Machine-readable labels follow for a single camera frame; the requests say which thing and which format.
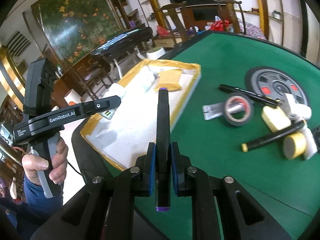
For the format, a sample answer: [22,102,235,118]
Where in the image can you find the black electrical tape roll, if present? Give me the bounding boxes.
[222,92,254,127]

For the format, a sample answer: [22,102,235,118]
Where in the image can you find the white foam box yellow tape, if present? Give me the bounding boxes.
[80,59,201,171]

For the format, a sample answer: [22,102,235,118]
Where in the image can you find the white power adapter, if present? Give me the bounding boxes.
[281,93,300,120]

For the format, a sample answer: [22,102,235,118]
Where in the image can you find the person's left forearm blue sleeve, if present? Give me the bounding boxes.
[1,178,63,239]

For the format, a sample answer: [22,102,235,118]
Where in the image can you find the dark wooden chair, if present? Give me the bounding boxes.
[215,0,247,35]
[158,1,199,45]

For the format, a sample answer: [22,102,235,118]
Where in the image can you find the person's left hand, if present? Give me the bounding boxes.
[22,137,68,186]

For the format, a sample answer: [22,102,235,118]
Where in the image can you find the black glossy side table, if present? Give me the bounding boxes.
[90,27,152,63]

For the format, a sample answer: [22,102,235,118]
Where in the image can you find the white pill bottle red label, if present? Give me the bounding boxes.
[293,103,318,160]

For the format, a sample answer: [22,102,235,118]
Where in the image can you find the white cylindrical stool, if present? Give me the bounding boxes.
[146,47,166,60]

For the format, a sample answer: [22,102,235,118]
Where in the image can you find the black marker pen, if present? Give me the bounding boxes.
[219,84,279,108]

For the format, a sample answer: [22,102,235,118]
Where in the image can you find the black marker purple ends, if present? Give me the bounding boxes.
[156,88,171,212]

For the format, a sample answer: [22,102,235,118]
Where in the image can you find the round mahjong table centre console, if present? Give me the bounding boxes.
[245,66,310,106]

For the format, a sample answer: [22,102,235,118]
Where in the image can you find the flower mural painting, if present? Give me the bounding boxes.
[31,0,124,64]

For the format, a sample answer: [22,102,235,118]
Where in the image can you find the red plastic bag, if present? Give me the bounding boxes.
[210,20,233,31]

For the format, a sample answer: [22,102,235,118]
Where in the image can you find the yellow tape roll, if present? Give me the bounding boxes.
[283,132,306,159]

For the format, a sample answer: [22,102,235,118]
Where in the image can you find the black marker yellow cap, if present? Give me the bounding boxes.
[241,120,306,152]

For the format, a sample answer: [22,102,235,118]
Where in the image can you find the pale yellow soap box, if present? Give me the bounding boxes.
[261,106,291,132]

